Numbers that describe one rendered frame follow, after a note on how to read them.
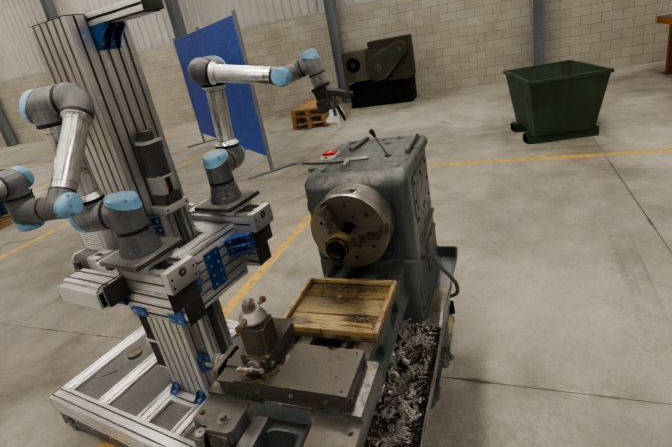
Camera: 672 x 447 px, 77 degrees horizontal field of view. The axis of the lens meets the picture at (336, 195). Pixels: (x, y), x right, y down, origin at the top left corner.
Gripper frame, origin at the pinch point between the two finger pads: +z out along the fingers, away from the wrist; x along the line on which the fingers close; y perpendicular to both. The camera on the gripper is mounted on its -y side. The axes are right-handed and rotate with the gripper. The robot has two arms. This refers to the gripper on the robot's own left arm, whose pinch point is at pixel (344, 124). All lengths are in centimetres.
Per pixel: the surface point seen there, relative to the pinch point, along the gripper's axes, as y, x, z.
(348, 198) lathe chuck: -0.9, 43.3, 19.5
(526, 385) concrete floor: -36, 13, 154
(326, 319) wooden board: 16, 70, 50
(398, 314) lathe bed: -1, 46, 72
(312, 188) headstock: 17.8, 24.3, 16.4
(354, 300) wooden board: 8, 60, 52
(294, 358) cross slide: 16, 98, 41
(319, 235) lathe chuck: 17, 41, 31
